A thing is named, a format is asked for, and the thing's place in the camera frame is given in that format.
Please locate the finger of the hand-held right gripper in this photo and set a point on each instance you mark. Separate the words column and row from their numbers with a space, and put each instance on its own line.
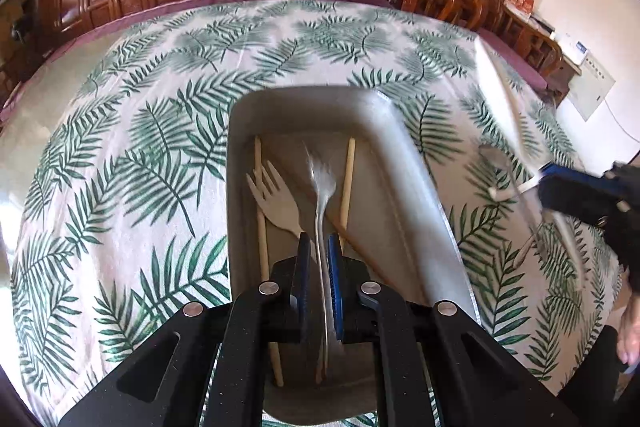
column 575, row 171
column 567, row 199

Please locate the white wall electrical panel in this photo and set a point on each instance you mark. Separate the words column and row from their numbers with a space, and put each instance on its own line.
column 592, row 87

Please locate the white router box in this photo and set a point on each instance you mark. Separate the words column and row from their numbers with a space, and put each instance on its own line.
column 579, row 48

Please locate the red box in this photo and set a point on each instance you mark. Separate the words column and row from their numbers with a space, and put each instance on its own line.
column 520, row 2

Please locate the purple armchair cushion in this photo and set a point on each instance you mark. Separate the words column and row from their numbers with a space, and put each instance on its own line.
column 520, row 62

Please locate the person's dark clothing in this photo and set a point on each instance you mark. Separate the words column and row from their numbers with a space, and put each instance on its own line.
column 607, row 387

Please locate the wooden side table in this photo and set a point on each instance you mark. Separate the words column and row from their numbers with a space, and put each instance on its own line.
column 562, row 62

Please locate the leaf print tablecloth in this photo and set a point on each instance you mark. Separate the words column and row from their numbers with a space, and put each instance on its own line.
column 150, row 132

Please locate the grey metal tray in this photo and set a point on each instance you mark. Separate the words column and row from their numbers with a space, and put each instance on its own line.
column 380, row 167

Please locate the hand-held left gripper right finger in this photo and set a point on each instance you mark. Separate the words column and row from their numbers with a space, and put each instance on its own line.
column 334, row 289

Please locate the metal fork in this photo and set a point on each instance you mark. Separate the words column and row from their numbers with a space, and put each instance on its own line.
column 320, row 197

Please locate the beige plastic fork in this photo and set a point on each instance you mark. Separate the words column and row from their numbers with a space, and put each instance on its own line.
column 270, row 199

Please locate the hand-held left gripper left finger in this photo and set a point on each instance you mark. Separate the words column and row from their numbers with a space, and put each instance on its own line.
column 302, row 279

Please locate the tissue box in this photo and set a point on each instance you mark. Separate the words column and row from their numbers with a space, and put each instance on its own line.
column 544, row 24

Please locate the person's right hand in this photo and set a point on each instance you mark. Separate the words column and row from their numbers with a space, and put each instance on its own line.
column 631, row 332

